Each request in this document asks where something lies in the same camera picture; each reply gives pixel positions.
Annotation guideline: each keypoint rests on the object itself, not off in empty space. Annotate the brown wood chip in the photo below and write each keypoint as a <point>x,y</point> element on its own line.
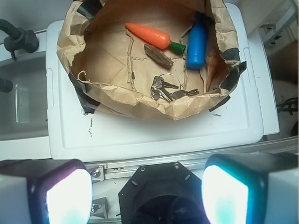
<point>158,56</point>

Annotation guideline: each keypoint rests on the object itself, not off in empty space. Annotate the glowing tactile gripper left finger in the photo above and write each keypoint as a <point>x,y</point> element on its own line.
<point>45,191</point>

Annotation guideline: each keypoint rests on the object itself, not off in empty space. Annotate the silver key bunch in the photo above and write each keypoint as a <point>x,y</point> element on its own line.
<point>167,91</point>

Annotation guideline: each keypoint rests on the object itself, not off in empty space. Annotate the clear plastic container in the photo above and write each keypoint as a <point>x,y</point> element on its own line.
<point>23,111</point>

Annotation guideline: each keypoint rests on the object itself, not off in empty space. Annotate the black octagonal mount plate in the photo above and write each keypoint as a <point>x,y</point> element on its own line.
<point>167,193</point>

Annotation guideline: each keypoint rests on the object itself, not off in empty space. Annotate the brown crumpled paper bag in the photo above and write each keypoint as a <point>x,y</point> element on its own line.
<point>108,66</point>

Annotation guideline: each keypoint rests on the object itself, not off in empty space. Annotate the aluminium extrusion rail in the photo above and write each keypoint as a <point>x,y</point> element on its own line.
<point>104,170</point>

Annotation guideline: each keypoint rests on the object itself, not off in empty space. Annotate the blue plastic bottle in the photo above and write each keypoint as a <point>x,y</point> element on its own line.
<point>196,52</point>

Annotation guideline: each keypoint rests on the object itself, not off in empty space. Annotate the white plastic bin lid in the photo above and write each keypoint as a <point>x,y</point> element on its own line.
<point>106,137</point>

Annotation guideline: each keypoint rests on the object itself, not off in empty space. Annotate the orange plastic toy carrot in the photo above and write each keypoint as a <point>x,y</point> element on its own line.
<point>155,37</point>

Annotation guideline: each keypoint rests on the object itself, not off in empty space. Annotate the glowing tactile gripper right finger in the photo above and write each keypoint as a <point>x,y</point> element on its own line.
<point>254,188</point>

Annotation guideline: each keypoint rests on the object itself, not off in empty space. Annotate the black clamp knob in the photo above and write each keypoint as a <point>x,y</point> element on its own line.
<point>18,38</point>

